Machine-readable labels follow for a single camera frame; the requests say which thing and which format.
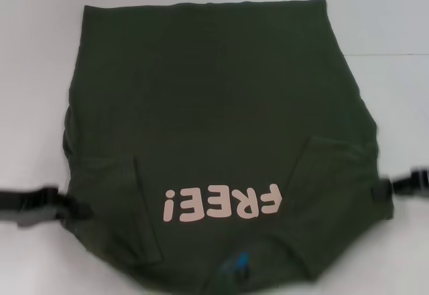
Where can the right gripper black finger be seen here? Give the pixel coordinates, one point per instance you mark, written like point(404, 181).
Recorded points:
point(412, 198)
point(409, 182)

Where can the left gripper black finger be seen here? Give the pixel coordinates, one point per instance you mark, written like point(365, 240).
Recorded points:
point(37, 218)
point(43, 199)

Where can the dark green FREE t-shirt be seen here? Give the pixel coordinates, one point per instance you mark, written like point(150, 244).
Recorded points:
point(221, 107)

